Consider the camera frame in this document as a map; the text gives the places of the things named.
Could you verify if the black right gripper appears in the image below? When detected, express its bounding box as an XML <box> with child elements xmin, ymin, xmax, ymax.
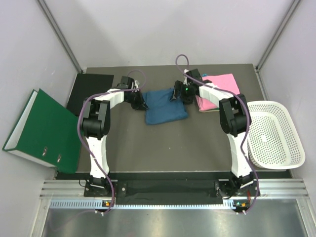
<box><xmin>169</xmin><ymin>81</ymin><xmax>193</xmax><ymax>106</ymax></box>

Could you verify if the blue t shirt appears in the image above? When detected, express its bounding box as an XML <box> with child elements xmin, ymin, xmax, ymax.
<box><xmin>143</xmin><ymin>88</ymin><xmax>188</xmax><ymax>125</ymax></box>

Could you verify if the pink t shirt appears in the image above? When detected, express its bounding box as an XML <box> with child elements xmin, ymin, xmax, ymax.
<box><xmin>196</xmin><ymin>74</ymin><xmax>240</xmax><ymax>111</ymax></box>

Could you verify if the white perforated plastic basket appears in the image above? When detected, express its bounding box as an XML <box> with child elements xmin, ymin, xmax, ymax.
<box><xmin>248</xmin><ymin>100</ymin><xmax>306</xmax><ymax>170</ymax></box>

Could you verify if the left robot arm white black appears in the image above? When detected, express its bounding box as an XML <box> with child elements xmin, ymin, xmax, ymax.
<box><xmin>77</xmin><ymin>76</ymin><xmax>149</xmax><ymax>196</ymax></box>

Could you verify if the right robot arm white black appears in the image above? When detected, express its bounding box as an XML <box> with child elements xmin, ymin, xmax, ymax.
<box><xmin>170</xmin><ymin>69</ymin><xmax>253</xmax><ymax>199</ymax></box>

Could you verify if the green ring binder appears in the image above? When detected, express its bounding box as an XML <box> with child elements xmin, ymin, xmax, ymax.
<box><xmin>2</xmin><ymin>89</ymin><xmax>81</xmax><ymax>174</ymax></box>

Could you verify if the grey slotted cable duct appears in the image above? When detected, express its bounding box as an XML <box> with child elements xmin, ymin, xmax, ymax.
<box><xmin>49</xmin><ymin>199</ymin><xmax>245</xmax><ymax>210</ymax></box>

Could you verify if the left aluminium corner post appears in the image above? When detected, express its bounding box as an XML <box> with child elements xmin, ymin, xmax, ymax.
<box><xmin>36</xmin><ymin>0</ymin><xmax>83</xmax><ymax>74</ymax></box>

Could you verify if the aluminium corner post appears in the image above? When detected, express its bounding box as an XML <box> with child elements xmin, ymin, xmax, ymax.
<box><xmin>36</xmin><ymin>0</ymin><xmax>83</xmax><ymax>74</ymax></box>
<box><xmin>255</xmin><ymin>0</ymin><xmax>302</xmax><ymax>72</ymax></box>

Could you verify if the right aluminium corner post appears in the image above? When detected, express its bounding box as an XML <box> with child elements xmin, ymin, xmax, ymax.
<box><xmin>255</xmin><ymin>0</ymin><xmax>302</xmax><ymax>72</ymax></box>

